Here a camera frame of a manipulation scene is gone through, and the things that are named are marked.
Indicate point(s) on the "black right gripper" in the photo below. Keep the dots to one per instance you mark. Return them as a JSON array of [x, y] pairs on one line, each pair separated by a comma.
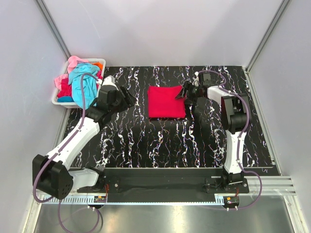
[[186, 86]]

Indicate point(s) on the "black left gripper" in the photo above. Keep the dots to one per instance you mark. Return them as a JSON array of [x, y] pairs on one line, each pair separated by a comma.
[[128, 101]]

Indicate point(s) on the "red t-shirt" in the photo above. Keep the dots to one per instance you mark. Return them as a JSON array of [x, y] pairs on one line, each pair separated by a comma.
[[162, 102]]

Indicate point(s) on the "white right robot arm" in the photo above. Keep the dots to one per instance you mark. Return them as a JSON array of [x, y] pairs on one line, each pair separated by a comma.
[[235, 119]]

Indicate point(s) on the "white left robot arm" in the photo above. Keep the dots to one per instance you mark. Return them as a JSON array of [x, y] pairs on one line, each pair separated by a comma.
[[51, 172]]

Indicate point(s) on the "orange t-shirt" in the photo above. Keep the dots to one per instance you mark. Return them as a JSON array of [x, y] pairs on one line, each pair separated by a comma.
[[98, 64]]

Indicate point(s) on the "light blue t-shirt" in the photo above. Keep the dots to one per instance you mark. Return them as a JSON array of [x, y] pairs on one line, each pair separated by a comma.
[[82, 68]]

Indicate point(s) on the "magenta t-shirt in basket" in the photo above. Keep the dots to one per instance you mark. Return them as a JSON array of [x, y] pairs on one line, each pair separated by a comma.
[[74, 85]]

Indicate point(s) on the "white plastic laundry basket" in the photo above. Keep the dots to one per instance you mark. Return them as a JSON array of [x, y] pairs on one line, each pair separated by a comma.
[[73, 105]]

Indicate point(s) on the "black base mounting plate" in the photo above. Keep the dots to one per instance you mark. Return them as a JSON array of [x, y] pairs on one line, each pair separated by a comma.
[[163, 185]]

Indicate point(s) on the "left electronics board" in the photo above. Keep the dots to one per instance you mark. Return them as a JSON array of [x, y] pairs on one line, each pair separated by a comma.
[[100, 199]]

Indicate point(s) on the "electronics board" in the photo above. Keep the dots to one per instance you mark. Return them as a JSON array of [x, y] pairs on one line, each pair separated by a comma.
[[100, 199], [231, 200]]

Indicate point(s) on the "right electronics board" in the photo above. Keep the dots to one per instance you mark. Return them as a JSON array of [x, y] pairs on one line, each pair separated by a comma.
[[231, 200]]

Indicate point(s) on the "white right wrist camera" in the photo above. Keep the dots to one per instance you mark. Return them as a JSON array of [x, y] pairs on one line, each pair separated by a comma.
[[196, 79]]

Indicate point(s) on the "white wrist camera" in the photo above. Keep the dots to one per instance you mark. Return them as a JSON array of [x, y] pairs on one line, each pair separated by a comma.
[[196, 79], [110, 80]]

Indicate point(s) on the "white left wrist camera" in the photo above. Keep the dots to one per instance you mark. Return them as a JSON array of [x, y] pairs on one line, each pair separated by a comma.
[[110, 80]]

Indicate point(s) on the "white slotted cable duct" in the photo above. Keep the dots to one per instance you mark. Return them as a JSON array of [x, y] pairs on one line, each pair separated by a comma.
[[83, 199]]

